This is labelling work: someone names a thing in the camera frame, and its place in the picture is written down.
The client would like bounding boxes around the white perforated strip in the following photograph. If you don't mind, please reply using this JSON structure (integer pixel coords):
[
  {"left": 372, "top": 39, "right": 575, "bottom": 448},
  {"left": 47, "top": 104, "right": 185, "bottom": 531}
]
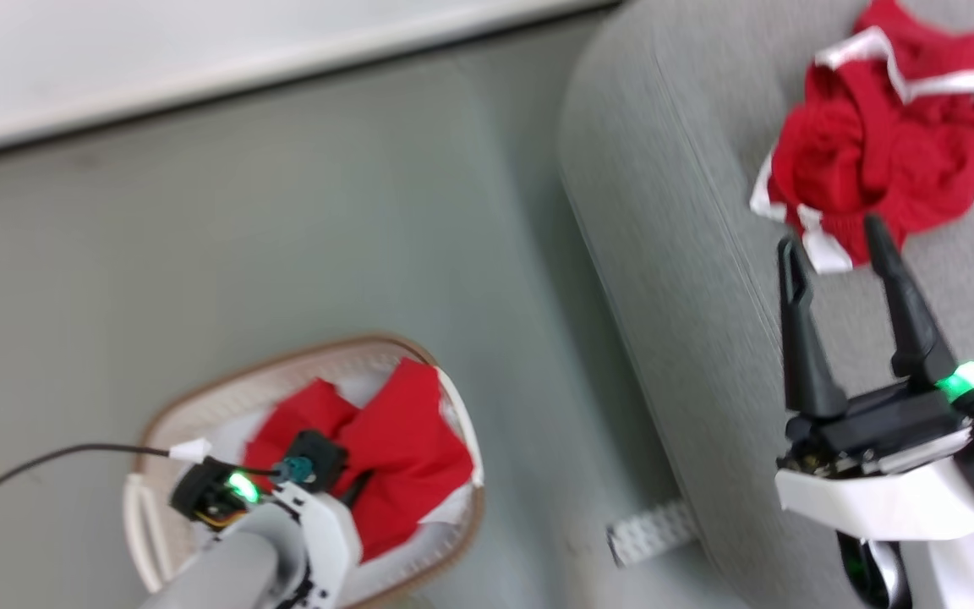
[{"left": 606, "top": 499, "right": 700, "bottom": 568}]

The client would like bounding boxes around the plain red garment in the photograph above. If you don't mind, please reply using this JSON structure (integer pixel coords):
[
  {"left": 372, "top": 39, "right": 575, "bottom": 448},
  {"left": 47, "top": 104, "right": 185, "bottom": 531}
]
[{"left": 242, "top": 357, "right": 475, "bottom": 563}]

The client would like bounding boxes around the white baseboard strip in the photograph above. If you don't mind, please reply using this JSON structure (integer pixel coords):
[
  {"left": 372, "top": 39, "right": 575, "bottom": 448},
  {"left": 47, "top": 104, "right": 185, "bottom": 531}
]
[{"left": 0, "top": 0, "right": 623, "bottom": 162}]

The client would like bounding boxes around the white cable tag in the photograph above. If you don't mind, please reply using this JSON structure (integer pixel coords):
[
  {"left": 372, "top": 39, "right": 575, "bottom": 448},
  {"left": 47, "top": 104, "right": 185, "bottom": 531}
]
[{"left": 169, "top": 437, "right": 214, "bottom": 464}]

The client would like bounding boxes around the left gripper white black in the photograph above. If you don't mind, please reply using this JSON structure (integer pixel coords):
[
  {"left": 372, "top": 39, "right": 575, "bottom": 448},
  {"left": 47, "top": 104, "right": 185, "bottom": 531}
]
[{"left": 169, "top": 429, "right": 375, "bottom": 595}]

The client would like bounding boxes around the grey fabric sofa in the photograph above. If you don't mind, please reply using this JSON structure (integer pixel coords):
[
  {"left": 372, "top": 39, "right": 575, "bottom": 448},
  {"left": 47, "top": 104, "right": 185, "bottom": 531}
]
[{"left": 558, "top": 0, "right": 974, "bottom": 609}]

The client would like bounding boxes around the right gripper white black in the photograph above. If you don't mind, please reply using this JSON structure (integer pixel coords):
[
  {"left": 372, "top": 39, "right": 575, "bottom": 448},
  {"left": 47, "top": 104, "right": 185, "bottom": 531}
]
[{"left": 774, "top": 215, "right": 974, "bottom": 542}]

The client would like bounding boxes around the white plastic laundry basket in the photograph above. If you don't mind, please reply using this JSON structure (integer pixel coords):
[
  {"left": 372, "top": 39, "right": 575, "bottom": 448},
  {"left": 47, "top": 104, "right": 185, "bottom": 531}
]
[{"left": 123, "top": 333, "right": 486, "bottom": 609}]

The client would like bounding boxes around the thin black cable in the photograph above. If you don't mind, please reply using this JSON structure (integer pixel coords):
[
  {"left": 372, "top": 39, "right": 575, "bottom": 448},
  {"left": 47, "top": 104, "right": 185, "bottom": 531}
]
[{"left": 0, "top": 443, "right": 285, "bottom": 584}]

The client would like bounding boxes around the red garment with white trim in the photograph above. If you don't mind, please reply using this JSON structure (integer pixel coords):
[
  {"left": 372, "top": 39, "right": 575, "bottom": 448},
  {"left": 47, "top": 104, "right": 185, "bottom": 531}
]
[{"left": 749, "top": 0, "right": 974, "bottom": 275}]

